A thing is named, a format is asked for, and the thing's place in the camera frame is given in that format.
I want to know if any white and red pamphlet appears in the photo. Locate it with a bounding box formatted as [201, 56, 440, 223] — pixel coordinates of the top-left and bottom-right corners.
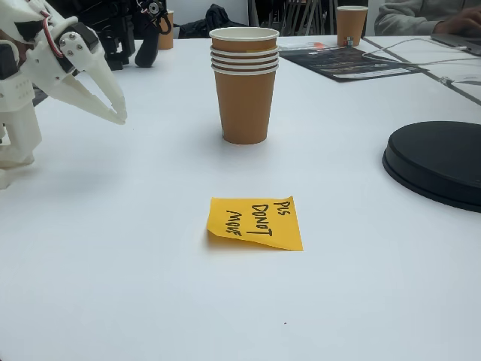
[277, 40, 331, 52]

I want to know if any black chair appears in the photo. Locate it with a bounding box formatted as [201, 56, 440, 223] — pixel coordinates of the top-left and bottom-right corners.
[259, 0, 339, 38]

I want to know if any brown paper cup with print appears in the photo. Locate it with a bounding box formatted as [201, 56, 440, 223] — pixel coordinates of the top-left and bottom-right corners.
[336, 5, 369, 47]

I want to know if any white cable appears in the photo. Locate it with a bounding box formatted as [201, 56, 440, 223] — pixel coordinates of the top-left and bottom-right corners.
[362, 39, 481, 80]

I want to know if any person's hand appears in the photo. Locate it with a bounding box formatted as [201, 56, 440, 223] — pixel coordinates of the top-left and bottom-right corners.
[431, 6, 481, 38]

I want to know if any person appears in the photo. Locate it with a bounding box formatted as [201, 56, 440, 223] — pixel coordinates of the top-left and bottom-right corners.
[374, 0, 481, 38]

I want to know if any silver laptop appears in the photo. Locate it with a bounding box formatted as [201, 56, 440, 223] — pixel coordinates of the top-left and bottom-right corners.
[430, 32, 481, 57]

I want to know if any black round disc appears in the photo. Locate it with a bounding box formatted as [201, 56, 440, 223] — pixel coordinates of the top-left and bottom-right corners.
[382, 120, 481, 214]

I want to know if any black bag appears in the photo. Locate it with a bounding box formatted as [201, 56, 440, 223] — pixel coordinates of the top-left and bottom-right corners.
[178, 3, 250, 40]

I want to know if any black printed leaflet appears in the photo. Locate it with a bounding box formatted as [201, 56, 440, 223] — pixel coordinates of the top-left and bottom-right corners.
[280, 45, 433, 83]

